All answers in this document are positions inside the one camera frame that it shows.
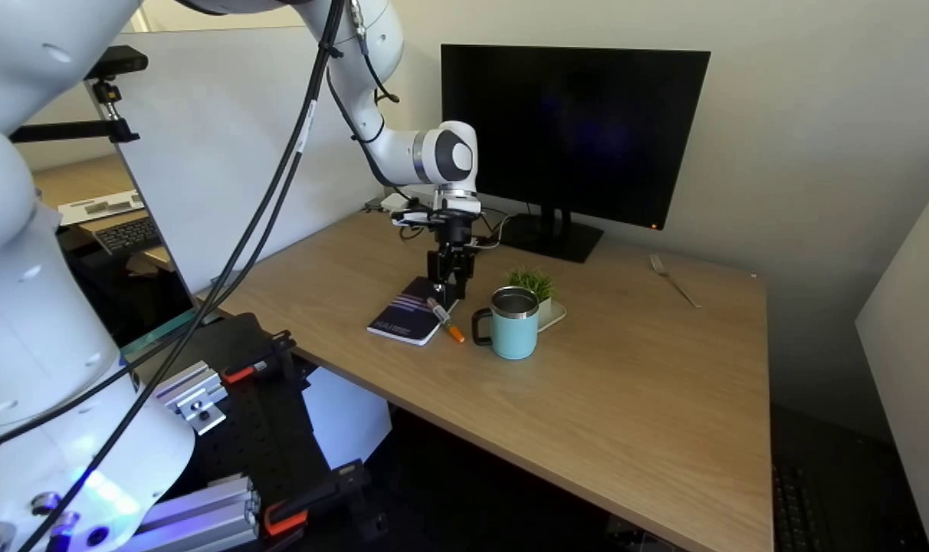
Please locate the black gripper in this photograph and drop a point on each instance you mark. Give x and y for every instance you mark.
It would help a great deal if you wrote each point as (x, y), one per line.
(453, 252)

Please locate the black computer monitor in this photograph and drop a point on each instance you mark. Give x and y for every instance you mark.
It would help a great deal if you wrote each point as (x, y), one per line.
(574, 126)

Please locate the black clamp with orange grip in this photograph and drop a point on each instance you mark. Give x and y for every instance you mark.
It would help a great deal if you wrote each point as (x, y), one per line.
(254, 366)
(310, 507)

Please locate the black monitor stand base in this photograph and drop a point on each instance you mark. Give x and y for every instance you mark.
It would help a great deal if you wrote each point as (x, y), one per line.
(550, 239)

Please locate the small green potted plant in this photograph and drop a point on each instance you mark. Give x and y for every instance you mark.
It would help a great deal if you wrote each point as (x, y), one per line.
(540, 294)

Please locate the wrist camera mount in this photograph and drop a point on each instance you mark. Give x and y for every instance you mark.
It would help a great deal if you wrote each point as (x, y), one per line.
(434, 216)

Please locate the dark notebook with coloured stripes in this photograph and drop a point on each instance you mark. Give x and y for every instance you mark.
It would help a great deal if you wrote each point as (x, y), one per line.
(407, 311)

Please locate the aluminium extrusion bar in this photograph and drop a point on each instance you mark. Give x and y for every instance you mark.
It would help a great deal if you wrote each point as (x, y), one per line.
(196, 517)
(190, 394)

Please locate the grey partition panel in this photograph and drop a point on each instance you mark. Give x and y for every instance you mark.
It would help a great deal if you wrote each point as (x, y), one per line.
(913, 356)

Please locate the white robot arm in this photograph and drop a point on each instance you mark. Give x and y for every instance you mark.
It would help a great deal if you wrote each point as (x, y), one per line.
(44, 308)

